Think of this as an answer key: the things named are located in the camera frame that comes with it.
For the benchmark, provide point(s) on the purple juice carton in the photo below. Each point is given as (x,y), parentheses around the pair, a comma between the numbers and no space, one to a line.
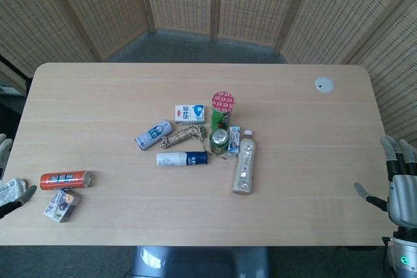
(62,207)

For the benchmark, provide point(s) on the grey robot torso base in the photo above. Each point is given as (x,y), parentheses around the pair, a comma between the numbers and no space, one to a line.
(198,262)

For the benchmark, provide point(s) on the small blue white carton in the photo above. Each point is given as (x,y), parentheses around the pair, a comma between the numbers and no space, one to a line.
(234,141)

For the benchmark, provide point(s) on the white bottle navy cap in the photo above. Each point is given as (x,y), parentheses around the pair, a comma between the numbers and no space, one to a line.
(179,159)

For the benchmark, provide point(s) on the white packet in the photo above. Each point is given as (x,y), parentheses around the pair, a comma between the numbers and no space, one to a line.
(11,188)

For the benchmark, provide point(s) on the green chips tube red lid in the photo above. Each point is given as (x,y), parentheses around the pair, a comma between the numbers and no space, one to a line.
(222,110)

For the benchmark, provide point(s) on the white blue milk carton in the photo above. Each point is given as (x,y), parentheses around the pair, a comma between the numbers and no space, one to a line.
(190,113)

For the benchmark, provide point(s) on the beige milk tea bottle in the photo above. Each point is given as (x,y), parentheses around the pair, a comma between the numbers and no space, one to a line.
(245,164)

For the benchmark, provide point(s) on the orange drink can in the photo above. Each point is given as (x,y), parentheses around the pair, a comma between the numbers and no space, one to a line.
(63,180)

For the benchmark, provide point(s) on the green drink can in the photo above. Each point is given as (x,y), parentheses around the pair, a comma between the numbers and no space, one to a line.
(218,141)

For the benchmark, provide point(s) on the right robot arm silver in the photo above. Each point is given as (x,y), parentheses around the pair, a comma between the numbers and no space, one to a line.
(404,255)

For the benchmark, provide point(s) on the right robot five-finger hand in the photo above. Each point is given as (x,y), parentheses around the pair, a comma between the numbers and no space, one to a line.
(404,196)

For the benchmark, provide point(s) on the black stand rod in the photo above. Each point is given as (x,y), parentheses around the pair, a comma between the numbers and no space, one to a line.
(14,67)

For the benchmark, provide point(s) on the white and navy drink can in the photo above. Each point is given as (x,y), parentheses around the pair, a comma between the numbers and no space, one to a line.
(153,134)

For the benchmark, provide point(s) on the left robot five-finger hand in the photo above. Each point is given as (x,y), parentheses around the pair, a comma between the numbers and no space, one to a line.
(27,192)

